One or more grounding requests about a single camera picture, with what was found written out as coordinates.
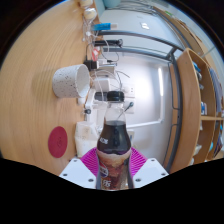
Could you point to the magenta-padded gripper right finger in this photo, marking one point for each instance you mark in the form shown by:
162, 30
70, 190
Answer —
148, 171

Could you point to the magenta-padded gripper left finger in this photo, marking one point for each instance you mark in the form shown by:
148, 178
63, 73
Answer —
78, 173

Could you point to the cola bottle with black cap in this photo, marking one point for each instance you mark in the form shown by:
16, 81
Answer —
113, 143

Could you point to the white tissue pack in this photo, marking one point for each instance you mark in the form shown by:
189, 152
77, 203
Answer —
85, 138

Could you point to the flat round red coaster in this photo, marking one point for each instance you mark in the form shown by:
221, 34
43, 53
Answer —
57, 142

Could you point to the white power strip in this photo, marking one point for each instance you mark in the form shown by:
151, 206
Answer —
90, 100

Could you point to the black power adapter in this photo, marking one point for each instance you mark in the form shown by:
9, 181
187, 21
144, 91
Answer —
100, 96

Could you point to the white speckled cup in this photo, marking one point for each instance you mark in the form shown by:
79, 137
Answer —
68, 81

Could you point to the white charger block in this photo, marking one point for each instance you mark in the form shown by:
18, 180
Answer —
102, 84

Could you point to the small black charger block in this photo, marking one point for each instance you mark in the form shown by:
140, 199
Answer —
90, 64

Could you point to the black electric shaver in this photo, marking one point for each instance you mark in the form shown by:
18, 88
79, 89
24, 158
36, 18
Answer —
106, 42

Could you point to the small cream round object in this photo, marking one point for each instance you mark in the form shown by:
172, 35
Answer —
90, 13
86, 3

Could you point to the teal sofa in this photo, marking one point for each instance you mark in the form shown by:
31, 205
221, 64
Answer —
111, 3

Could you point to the white wall socket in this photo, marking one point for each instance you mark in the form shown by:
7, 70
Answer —
130, 108

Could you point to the grey metal desk frame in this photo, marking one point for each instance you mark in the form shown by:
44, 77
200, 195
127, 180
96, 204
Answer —
176, 100

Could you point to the long wooden wall shelf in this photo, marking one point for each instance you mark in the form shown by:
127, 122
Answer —
186, 33

